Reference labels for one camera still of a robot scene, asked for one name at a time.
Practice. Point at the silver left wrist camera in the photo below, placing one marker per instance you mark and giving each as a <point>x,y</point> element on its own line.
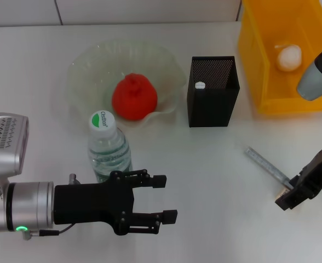
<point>5,148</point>

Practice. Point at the black mesh pen holder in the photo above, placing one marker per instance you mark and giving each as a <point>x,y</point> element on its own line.
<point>207,109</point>

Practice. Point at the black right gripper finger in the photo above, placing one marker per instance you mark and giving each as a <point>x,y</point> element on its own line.
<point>291,201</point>

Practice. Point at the clear green-label water bottle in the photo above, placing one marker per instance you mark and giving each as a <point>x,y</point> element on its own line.
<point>109,148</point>

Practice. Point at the red-orange toy orange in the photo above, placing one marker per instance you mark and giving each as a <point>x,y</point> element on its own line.
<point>135,98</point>

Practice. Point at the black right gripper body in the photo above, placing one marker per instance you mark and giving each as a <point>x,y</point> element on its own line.
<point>319,175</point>

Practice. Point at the white paper ball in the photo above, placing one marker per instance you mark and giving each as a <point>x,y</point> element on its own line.
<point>289,59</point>

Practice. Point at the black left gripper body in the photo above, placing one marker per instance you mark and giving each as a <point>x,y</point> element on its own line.
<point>92,204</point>

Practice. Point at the green utility knife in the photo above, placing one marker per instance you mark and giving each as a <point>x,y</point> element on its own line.
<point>200,85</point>

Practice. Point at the grey pen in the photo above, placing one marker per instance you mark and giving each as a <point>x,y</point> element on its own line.
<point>267,165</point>

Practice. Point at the beige eraser with barcode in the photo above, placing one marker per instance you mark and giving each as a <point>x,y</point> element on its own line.
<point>281,194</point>

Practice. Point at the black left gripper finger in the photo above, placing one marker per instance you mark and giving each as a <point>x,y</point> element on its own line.
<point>159,181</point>
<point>169,216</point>

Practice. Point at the clear wavy glass fruit bowl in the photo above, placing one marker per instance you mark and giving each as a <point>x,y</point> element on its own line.
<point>95,71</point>

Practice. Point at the yellow plastic bin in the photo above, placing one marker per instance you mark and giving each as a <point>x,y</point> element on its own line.
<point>259,68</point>

